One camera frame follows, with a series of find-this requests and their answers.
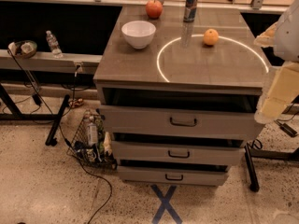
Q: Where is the blue silver drink can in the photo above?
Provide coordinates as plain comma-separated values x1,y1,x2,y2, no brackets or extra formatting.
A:
183,0,198,22

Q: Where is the bottom drawer with handle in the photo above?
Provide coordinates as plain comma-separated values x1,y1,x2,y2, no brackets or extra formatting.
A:
118,166,228,186

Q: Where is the clear plastic water bottle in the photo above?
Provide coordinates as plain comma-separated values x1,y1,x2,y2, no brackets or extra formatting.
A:
46,31,63,58

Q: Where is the black floor cable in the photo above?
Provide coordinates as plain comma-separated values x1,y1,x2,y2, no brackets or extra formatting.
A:
7,49,113,224

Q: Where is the black table leg right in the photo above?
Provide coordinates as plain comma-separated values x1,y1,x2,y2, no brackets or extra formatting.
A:
245,145,299,192

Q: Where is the black table leg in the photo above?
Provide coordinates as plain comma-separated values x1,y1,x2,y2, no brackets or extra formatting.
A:
0,84,70,146
245,145,299,192

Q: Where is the blue tape cross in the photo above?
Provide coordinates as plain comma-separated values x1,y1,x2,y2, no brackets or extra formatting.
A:
151,185,182,224

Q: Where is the orange fruit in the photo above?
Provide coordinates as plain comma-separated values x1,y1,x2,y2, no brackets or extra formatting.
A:
203,29,219,46

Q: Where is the white bowl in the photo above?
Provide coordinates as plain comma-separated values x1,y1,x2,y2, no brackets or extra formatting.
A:
121,21,156,49

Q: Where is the small bowl with items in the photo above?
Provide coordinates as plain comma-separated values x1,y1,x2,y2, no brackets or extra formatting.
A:
7,40,37,59

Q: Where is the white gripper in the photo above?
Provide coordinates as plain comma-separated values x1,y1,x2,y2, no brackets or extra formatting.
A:
253,4,299,124

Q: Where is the black power adapter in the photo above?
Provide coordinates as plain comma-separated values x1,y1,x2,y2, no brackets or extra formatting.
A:
276,120,297,137

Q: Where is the red apple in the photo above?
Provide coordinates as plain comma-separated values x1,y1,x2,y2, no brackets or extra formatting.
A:
146,0,163,19

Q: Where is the black table leg left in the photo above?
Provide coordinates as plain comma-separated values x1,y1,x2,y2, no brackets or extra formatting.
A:
0,84,70,146

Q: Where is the top drawer with handle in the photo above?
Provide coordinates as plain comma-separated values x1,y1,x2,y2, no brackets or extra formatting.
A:
100,105,264,140

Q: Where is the wire basket with bottles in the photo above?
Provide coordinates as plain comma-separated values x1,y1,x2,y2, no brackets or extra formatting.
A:
68,109,117,170

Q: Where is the grey drawer cabinet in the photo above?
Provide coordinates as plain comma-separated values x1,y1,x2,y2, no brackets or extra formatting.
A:
94,6,269,174

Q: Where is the middle drawer with handle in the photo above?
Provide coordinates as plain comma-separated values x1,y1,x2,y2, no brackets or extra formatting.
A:
112,141,244,166

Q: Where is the drawer with handle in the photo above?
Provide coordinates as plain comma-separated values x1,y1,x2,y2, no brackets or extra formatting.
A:
118,166,228,186
100,105,264,140
112,141,244,166

